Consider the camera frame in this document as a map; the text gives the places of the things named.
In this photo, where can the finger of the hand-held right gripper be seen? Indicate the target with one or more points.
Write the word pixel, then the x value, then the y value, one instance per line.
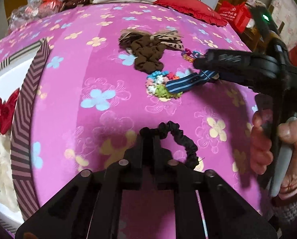
pixel 238 79
pixel 223 59

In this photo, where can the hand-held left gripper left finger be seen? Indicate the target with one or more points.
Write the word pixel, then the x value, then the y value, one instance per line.
pixel 145 154

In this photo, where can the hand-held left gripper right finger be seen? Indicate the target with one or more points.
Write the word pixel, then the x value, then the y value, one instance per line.
pixel 161 157

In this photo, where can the black scrunchie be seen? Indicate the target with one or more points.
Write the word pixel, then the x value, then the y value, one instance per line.
pixel 185 142

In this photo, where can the blue striped hair band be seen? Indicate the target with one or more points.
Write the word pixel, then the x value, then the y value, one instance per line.
pixel 185 83

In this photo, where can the person's right forearm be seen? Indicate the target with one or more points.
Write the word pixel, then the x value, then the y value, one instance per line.
pixel 290 209

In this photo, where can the person's right hand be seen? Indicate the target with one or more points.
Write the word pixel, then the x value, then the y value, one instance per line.
pixel 296 151

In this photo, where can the red plastic bag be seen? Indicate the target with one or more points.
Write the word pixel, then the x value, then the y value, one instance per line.
pixel 234 13

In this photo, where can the leopard print hair bow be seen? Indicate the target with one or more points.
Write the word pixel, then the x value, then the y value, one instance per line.
pixel 172 41

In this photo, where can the red frilled cushion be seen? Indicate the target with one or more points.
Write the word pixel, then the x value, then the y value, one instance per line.
pixel 188 6

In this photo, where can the colourful flower scrunchie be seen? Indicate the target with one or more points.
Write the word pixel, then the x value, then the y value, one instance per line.
pixel 158 84

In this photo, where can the brown scrunchie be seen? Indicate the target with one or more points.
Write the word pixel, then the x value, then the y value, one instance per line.
pixel 147 53

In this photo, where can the pink floral bed sheet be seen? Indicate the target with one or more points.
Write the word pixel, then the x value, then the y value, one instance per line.
pixel 88 67

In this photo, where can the chevron striped gift box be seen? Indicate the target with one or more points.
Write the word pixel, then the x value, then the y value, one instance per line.
pixel 24 119

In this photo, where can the red hair bow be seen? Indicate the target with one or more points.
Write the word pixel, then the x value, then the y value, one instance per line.
pixel 4 112

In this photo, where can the clear plastic bag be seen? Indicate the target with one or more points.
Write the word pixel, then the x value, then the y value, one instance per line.
pixel 26 13

